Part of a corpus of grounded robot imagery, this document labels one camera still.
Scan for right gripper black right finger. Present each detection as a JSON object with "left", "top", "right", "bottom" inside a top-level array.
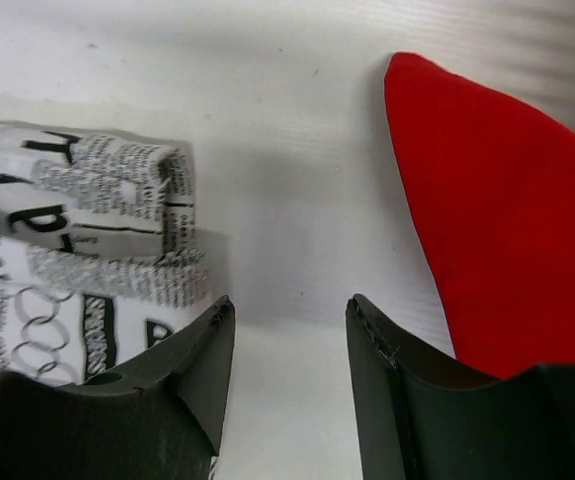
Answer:
[{"left": 346, "top": 294, "right": 575, "bottom": 479}]

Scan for red trousers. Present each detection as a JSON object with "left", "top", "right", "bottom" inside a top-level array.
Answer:
[{"left": 384, "top": 53, "right": 575, "bottom": 378}]

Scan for newspaper print trousers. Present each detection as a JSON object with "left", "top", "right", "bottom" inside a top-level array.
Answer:
[{"left": 0, "top": 117, "right": 221, "bottom": 480}]

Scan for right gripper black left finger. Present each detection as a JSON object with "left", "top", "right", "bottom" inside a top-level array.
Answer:
[{"left": 0, "top": 296, "right": 235, "bottom": 479}]

